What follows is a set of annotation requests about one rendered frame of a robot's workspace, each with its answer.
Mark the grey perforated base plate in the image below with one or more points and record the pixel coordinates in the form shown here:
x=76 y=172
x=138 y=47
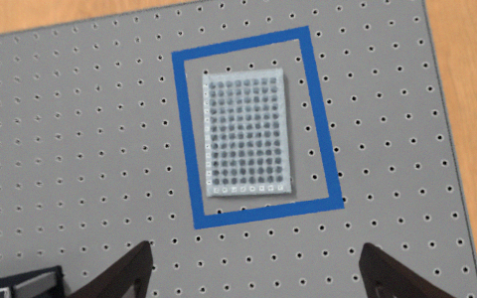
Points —
x=92 y=160

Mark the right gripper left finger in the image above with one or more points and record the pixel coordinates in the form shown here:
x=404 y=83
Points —
x=128 y=277

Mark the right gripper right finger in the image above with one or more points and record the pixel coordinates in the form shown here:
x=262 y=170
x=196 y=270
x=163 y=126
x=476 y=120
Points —
x=385 y=277

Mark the blue tape rectangle outline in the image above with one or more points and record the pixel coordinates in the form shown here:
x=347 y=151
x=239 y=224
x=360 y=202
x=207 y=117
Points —
x=335 y=200

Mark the white well plate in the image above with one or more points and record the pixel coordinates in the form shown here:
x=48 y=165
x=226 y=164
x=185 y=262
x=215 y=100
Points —
x=245 y=119

